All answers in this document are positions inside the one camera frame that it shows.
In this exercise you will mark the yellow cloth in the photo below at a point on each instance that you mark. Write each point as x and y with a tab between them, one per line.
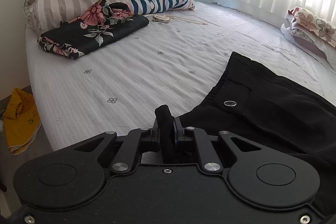
21	124

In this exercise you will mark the black floral folded cloth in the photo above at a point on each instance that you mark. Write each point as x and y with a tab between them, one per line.
110	27

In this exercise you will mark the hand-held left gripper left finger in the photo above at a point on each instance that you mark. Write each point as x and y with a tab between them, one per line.
158	138

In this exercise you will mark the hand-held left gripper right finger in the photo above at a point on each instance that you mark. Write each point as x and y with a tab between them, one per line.
177	138

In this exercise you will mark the floral pillow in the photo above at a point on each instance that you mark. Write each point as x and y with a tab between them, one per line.
312	22

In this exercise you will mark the white pillow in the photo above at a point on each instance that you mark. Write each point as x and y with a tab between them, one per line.
288	32

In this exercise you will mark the blue striped blanket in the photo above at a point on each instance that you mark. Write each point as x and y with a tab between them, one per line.
157	1

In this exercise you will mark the bed with white patterned sheet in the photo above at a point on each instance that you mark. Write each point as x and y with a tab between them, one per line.
131	69

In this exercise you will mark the black pants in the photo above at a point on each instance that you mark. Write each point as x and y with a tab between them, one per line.
275	108

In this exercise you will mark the mauve pillow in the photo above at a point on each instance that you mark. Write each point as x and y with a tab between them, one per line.
313	49

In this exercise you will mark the beige striped folded blanket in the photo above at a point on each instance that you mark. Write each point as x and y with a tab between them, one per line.
52	6

